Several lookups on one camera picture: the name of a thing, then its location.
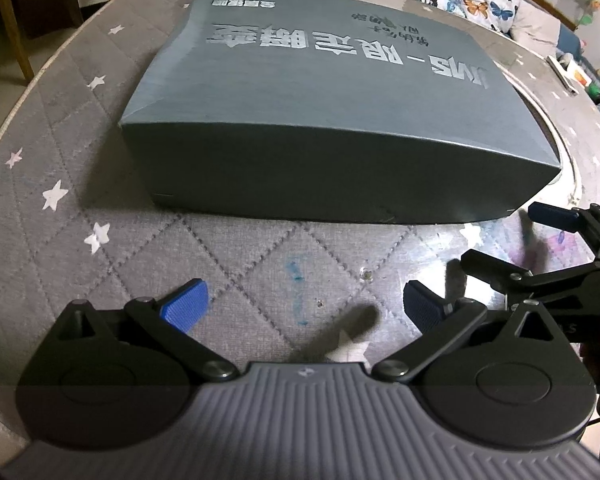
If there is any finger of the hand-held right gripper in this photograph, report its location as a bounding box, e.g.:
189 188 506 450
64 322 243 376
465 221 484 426
460 249 533 293
528 201 600 260

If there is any colourful pinwheel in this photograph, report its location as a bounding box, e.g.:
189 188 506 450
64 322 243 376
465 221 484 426
575 0 600 28

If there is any beige pillow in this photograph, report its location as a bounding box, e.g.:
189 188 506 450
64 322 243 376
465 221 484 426
510 2 566 46

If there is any wooden side table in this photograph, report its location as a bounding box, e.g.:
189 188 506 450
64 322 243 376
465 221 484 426
0 0 166 86

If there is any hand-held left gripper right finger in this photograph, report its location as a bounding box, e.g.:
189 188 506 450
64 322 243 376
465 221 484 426
372 280 568 382

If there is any picture book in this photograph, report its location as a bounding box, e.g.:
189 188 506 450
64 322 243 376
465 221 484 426
564 57 593 86

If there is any grey star-patterned quilted desktop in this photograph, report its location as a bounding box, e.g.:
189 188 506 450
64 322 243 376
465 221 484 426
0 0 600 480

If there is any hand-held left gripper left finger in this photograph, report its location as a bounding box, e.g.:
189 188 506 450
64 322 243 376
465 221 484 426
47 279 238 382

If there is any grey cardboard box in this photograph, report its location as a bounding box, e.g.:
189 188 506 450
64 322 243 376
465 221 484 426
118 0 563 225

